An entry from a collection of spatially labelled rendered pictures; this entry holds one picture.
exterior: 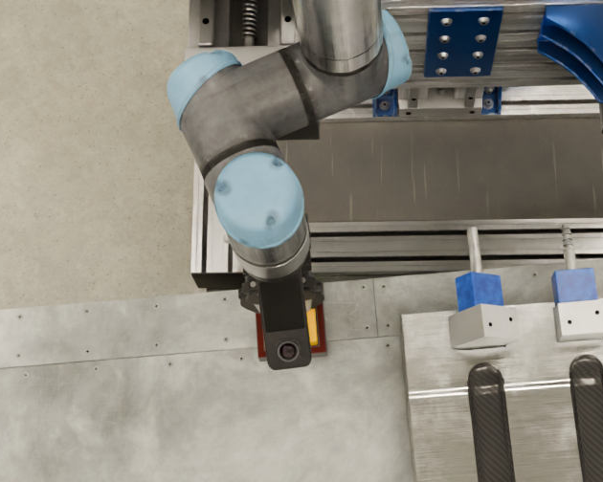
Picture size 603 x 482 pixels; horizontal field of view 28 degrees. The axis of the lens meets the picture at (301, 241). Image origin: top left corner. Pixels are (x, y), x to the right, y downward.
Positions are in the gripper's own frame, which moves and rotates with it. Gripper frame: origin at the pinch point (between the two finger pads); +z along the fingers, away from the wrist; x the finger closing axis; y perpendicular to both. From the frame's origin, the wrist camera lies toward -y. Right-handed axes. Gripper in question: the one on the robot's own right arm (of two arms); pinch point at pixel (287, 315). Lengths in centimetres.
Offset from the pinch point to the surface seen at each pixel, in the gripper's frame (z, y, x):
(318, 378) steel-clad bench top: 4.9, -6.5, -2.8
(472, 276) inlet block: -7.5, 0.6, -20.4
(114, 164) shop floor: 85, 55, 37
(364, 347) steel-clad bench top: 4.9, -3.3, -8.3
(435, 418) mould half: -3.7, -13.6, -15.1
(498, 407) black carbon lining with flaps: -3.3, -12.9, -21.9
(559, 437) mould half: -3.5, -16.6, -27.9
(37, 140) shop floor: 85, 62, 52
